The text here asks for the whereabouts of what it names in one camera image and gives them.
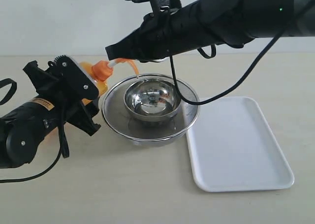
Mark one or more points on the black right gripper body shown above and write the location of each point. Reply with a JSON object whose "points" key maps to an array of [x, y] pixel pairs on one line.
{"points": [[170, 33]]}

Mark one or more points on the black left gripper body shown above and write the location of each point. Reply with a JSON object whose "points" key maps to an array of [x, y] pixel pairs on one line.
{"points": [[53, 96]]}

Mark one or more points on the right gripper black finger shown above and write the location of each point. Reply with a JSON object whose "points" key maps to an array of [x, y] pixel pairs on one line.
{"points": [[129, 47]]}

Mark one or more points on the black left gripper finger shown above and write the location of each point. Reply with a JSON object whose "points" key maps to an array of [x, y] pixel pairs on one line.
{"points": [[81, 116]]}

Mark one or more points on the orange dish soap pump bottle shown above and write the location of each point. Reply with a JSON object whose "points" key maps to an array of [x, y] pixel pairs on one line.
{"points": [[101, 71]]}

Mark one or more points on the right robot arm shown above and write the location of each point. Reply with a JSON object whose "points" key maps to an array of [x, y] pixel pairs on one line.
{"points": [[238, 22]]}

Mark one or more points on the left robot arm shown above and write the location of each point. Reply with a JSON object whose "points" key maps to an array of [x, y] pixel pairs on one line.
{"points": [[25, 127]]}

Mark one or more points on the small stainless steel bowl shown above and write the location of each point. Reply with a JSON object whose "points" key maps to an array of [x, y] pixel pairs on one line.
{"points": [[152, 100]]}

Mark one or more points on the white plastic tray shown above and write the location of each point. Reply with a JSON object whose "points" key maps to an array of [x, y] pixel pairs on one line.
{"points": [[233, 149]]}

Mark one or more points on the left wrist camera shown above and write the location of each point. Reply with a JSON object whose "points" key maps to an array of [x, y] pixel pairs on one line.
{"points": [[76, 77]]}

